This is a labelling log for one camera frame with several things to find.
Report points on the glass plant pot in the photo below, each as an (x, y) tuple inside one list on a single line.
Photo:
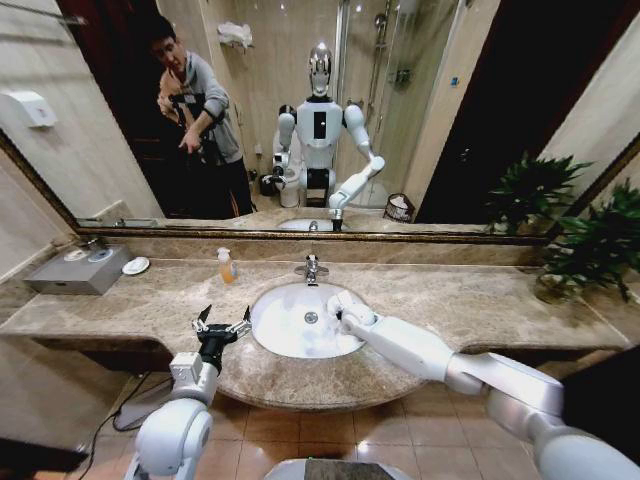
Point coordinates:
[(550, 291)]

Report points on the white towel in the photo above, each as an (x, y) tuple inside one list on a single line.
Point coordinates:
[(310, 342)]

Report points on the chrome sink faucet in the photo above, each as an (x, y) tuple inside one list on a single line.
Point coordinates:
[(311, 270)]

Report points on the large framed wall mirror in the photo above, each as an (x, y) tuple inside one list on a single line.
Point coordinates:
[(400, 100)]

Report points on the white wall paper dispenser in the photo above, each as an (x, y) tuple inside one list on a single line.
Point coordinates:
[(30, 110)]

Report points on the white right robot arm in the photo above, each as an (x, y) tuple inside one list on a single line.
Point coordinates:
[(450, 360)]

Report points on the white oval sink basin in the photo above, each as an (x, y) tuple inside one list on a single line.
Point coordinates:
[(280, 320)]

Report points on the metal wall towel rail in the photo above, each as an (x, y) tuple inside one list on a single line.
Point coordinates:
[(45, 21)]

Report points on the grey metal tissue box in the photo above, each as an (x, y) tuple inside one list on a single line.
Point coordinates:
[(75, 272)]

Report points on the chrome sink drain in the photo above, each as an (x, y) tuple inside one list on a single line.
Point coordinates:
[(311, 316)]

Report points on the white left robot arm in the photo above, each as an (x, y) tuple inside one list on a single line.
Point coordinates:
[(172, 440)]

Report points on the small white round dish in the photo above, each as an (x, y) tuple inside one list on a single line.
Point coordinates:
[(136, 265)]

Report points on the orange hand soap bottle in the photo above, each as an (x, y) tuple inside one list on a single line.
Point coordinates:
[(227, 267)]

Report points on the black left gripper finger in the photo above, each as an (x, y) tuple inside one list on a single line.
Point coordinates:
[(202, 322), (242, 324)]

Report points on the green leafy plant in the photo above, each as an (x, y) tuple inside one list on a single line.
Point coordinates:
[(595, 245)]

